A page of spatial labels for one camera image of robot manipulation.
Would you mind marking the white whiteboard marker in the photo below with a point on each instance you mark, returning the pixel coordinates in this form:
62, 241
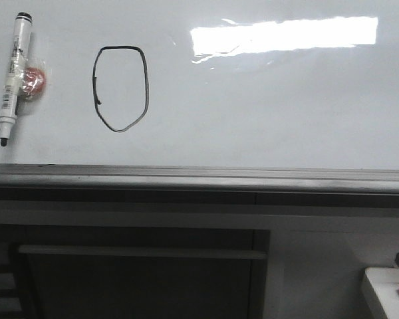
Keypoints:
15, 74

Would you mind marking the red round magnet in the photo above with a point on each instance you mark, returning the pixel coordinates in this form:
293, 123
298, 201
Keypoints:
34, 82

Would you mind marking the white control box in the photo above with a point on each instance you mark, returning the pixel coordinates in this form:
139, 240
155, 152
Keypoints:
380, 287

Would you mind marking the dark cabinet door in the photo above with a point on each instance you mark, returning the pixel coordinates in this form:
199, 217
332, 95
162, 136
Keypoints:
123, 272

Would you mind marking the white whiteboard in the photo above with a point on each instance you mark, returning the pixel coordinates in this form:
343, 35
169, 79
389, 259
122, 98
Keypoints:
293, 84

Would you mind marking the grey aluminium marker tray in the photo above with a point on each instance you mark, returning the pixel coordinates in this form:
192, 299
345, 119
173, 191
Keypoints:
178, 178

